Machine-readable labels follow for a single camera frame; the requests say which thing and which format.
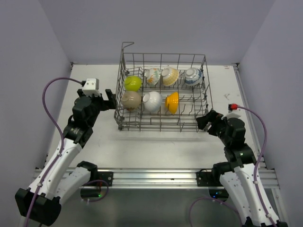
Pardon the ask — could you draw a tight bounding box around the grey wire dish rack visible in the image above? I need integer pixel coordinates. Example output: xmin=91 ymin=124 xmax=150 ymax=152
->
xmin=114 ymin=42 xmax=214 ymax=132

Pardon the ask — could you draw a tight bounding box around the orange ribbed bowl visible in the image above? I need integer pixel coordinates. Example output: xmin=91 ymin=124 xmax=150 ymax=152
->
xmin=165 ymin=92 xmax=179 ymax=114

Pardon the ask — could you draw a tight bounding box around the white blue patterned bowl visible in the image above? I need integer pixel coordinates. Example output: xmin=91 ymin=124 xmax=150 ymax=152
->
xmin=184 ymin=68 xmax=203 ymax=87

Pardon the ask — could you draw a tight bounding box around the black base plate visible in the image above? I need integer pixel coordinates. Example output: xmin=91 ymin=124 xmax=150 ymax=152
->
xmin=196 ymin=169 xmax=224 ymax=188
xmin=80 ymin=169 xmax=114 ymax=190

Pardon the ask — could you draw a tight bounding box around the white ribbed bowl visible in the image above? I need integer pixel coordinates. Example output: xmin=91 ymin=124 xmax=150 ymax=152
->
xmin=143 ymin=91 xmax=162 ymax=113

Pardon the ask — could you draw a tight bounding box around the beige bowl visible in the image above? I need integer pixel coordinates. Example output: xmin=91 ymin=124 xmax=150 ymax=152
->
xmin=121 ymin=91 xmax=142 ymax=111

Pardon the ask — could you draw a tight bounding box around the white floral leaf bowl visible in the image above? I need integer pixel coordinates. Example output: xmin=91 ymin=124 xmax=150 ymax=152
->
xmin=144 ymin=68 xmax=161 ymax=87

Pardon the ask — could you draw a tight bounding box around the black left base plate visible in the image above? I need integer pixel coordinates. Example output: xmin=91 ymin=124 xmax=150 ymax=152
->
xmin=80 ymin=169 xmax=114 ymax=190

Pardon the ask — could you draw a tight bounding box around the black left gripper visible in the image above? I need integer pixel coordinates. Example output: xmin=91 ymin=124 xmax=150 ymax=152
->
xmin=77 ymin=89 xmax=116 ymax=127

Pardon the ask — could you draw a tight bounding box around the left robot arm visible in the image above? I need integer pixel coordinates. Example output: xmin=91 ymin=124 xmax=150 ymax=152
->
xmin=15 ymin=89 xmax=116 ymax=227

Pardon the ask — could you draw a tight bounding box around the aluminium mounting rail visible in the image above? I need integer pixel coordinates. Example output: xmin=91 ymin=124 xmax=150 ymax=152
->
xmin=32 ymin=166 xmax=277 ymax=190

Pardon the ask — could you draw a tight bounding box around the white yellow dotted bowl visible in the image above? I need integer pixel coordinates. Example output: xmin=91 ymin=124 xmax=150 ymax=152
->
xmin=161 ymin=67 xmax=179 ymax=87

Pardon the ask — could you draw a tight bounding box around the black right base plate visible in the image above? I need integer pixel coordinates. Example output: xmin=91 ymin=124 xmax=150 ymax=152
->
xmin=196 ymin=169 xmax=224 ymax=188

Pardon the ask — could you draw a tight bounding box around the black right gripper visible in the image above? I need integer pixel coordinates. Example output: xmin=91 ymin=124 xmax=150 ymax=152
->
xmin=196 ymin=109 xmax=230 ymax=146

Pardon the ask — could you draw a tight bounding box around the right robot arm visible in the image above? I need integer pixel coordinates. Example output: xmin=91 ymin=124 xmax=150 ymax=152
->
xmin=196 ymin=110 xmax=288 ymax=227

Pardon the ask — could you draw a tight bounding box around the lime green bowl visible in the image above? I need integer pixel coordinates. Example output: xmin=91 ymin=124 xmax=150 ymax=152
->
xmin=124 ymin=75 xmax=142 ymax=92

